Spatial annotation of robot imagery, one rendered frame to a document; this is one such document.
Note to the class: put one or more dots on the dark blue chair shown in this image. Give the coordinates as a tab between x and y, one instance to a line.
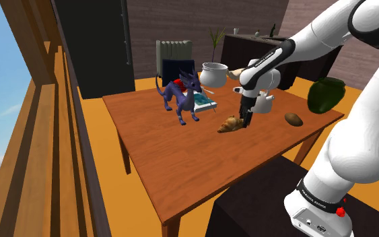
176	67

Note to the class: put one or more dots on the dark green vase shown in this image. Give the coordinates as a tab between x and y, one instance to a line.
325	95

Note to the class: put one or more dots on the wooden framed window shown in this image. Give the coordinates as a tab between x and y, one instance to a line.
44	147

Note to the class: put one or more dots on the purple dragon figure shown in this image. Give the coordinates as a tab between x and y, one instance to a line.
184	98

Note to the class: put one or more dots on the grey radiator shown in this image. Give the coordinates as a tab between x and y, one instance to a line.
172	49

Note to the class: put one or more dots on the red round object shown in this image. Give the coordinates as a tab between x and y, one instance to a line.
178	82

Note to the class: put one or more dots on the dark robot stand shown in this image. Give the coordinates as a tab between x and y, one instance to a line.
258	197

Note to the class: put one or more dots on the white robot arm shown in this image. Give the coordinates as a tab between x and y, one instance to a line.
356	138

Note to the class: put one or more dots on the green leafy plant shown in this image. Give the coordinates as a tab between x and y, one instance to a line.
216	36

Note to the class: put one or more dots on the beige bread piece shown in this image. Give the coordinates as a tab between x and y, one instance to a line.
235	73

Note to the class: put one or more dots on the dark wooden sideboard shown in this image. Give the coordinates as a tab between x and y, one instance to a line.
241	51

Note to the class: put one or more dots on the tall black cabinet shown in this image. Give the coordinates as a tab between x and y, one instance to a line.
94	49

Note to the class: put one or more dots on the brown potato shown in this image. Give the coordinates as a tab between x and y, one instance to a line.
293	119

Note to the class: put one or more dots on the golden brown croissant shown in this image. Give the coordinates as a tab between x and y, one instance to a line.
230	124

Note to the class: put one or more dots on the book with blue cover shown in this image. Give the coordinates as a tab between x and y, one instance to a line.
205	102

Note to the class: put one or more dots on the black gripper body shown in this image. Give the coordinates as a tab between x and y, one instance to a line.
246	110

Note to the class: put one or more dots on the large white pot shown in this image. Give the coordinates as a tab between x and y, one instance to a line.
213	77

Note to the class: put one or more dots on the brown wooden table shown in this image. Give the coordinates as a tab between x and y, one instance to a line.
176	157

